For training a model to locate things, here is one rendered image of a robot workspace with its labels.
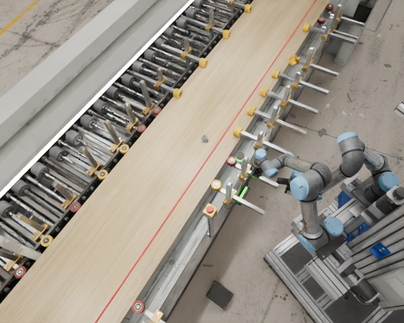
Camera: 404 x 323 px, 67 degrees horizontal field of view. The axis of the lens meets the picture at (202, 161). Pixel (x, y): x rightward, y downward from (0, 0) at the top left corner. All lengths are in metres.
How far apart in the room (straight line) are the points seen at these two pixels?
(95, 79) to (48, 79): 0.15
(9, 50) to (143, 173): 3.69
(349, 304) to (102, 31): 2.72
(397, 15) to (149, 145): 4.46
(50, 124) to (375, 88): 4.14
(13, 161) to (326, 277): 1.87
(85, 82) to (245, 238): 2.48
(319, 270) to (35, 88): 1.89
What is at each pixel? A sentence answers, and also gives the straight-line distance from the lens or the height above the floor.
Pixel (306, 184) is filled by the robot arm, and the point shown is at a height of 1.62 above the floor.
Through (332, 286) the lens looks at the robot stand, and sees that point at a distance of 2.22.
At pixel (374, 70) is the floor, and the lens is 4.83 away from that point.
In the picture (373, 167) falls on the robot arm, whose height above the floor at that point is 1.26.
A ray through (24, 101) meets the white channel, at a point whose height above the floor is 2.46.
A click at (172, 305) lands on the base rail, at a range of 2.36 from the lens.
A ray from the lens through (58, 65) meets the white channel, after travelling 0.96.
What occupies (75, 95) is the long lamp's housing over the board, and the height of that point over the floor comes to 2.37.
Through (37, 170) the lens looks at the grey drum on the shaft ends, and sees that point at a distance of 2.89.
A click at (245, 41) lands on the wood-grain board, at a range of 3.39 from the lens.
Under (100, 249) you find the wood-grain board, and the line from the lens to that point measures 2.34.
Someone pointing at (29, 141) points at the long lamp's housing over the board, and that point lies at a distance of 0.95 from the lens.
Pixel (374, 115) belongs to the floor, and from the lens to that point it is 4.30.
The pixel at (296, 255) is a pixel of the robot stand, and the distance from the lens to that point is 2.98.
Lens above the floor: 3.04
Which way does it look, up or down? 61 degrees down
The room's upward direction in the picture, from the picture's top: 5 degrees counter-clockwise
